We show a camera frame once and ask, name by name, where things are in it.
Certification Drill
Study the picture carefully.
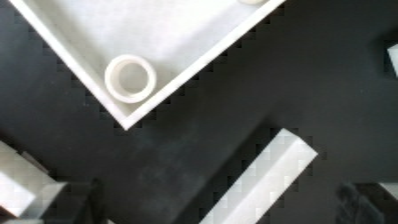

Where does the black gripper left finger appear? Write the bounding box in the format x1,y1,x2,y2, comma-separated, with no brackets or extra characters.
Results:
40,180,106,224

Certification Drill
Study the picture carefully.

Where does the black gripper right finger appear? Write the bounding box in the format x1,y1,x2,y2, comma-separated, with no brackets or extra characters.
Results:
335,182,398,224

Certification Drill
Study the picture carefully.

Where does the white table leg with tag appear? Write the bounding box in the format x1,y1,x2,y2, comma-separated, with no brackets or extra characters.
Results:
198,129,318,224

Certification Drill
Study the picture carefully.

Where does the white square tabletop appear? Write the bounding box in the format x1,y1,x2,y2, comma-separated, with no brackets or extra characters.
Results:
8,0,286,128

